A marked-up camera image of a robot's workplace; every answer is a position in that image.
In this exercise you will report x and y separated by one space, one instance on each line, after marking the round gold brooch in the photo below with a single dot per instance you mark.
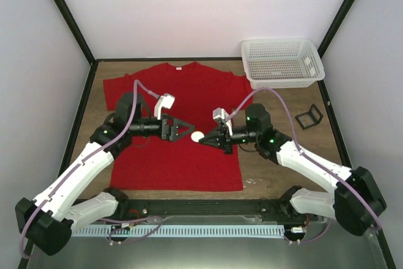
196 136

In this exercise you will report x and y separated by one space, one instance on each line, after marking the white plastic basket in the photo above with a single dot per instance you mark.
281 63

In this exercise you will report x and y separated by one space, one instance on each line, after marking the black brooch box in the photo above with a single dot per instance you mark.
311 118

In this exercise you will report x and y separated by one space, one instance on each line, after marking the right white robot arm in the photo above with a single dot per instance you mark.
349 196

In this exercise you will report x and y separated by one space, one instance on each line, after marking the light blue cable duct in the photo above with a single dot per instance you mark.
183 231

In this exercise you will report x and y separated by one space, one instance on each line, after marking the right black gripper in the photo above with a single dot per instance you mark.
223 141

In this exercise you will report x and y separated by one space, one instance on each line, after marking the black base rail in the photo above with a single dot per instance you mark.
276 210

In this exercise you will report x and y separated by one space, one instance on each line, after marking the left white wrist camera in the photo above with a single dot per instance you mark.
164 101

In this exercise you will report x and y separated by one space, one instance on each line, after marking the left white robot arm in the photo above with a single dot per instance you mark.
52 216

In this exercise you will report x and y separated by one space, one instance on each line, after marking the red t-shirt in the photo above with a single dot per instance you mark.
157 164

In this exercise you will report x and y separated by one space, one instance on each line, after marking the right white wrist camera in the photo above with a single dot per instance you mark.
221 117

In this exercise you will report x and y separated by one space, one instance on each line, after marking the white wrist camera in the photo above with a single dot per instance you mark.
164 101
221 117

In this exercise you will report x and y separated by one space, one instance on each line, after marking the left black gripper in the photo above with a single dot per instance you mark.
176 123

